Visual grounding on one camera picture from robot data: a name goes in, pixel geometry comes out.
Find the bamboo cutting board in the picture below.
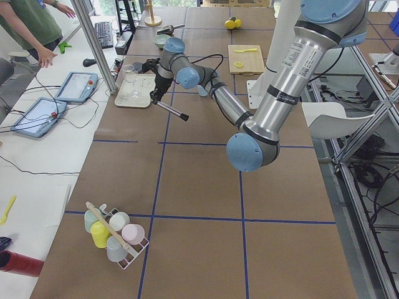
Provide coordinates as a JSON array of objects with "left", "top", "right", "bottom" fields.
[{"left": 228, "top": 45, "right": 265, "bottom": 75}]

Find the black computer mouse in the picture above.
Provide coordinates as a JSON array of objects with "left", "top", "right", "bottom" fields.
[{"left": 82, "top": 59, "right": 97, "bottom": 67}]

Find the white plastic cup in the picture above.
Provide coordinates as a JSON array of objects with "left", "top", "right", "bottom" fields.
[{"left": 109, "top": 212, "right": 130, "bottom": 232}]

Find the wooden mug tree stand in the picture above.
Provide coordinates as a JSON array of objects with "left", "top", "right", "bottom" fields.
[{"left": 144, "top": 0, "right": 162, "bottom": 27}]

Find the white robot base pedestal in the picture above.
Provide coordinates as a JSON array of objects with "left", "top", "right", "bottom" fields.
[{"left": 247, "top": 0, "right": 300, "bottom": 109}]

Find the red cylinder bottle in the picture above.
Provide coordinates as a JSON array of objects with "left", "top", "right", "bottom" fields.
[{"left": 1, "top": 250, "right": 44, "bottom": 277}]

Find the yellow plastic cup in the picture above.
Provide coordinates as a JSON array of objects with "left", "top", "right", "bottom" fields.
[{"left": 90, "top": 221, "right": 111, "bottom": 249}]

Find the green bowl of ice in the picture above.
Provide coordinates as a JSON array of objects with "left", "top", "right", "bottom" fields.
[{"left": 153, "top": 34, "right": 171, "bottom": 50}]

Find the grey-blue plastic cup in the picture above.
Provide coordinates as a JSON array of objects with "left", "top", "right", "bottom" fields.
[{"left": 106, "top": 236, "right": 127, "bottom": 262}]

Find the grey folded cloth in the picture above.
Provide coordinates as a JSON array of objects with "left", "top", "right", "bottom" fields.
[{"left": 131, "top": 62, "right": 143, "bottom": 74}]

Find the black keyboard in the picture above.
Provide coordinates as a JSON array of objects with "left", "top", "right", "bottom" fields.
[{"left": 94, "top": 21, "right": 113, "bottom": 49}]

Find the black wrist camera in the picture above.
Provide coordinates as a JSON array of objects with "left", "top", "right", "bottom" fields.
[{"left": 140, "top": 57, "right": 160, "bottom": 74}]

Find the person in green shirt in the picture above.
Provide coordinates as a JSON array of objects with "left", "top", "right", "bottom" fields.
[{"left": 1, "top": 1, "right": 76, "bottom": 68}]

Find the near teach pendant tablet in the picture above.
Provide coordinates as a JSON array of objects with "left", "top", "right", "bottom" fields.
[{"left": 11, "top": 97, "right": 67, "bottom": 138}]

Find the whole yellow lemon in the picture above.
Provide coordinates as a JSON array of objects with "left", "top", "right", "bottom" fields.
[{"left": 234, "top": 19, "right": 242, "bottom": 29}]

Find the white plastic chair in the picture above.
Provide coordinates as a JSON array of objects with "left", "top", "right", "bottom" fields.
[{"left": 302, "top": 102, "right": 375, "bottom": 140}]

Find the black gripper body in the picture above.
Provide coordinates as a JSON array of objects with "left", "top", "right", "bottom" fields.
[{"left": 155, "top": 74, "right": 172, "bottom": 93}]

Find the cream bear serving tray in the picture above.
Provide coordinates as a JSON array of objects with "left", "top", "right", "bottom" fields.
[{"left": 114, "top": 74, "right": 155, "bottom": 108}]

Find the teach pendant tablet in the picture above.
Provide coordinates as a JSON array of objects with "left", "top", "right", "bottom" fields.
[
  {"left": 54, "top": 72, "right": 99, "bottom": 103},
  {"left": 11, "top": 97, "right": 67, "bottom": 138}
]

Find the yellow plastic knife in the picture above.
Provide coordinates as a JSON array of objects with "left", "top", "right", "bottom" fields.
[{"left": 234, "top": 48, "right": 258, "bottom": 53}]

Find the green plastic cup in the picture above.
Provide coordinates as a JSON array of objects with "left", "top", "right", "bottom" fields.
[{"left": 84, "top": 209, "right": 98, "bottom": 233}]

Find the light blue plastic cup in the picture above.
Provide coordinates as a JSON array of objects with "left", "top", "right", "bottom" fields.
[{"left": 197, "top": 85, "right": 208, "bottom": 97}]

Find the pink plastic cup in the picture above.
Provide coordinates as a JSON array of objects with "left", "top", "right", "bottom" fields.
[{"left": 122, "top": 224, "right": 145, "bottom": 245}]

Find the steel muddler black tip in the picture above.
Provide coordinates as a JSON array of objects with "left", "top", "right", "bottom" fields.
[{"left": 156, "top": 102, "right": 189, "bottom": 121}]

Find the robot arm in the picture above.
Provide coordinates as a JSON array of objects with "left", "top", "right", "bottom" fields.
[{"left": 150, "top": 1, "right": 369, "bottom": 171}]

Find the wooden rack handle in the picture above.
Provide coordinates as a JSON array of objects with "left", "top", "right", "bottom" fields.
[{"left": 85, "top": 201, "right": 130, "bottom": 251}]

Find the far teach pendant tablet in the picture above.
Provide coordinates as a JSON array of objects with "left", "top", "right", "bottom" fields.
[{"left": 54, "top": 72, "right": 99, "bottom": 103}]

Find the white wire cup rack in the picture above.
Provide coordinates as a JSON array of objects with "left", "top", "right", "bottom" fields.
[{"left": 99, "top": 204, "right": 149, "bottom": 269}]

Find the aluminium frame post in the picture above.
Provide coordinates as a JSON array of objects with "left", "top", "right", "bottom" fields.
[{"left": 71, "top": 0, "right": 117, "bottom": 95}]

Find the steel ice scoop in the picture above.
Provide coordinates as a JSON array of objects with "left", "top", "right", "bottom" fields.
[{"left": 156, "top": 24, "right": 185, "bottom": 36}]

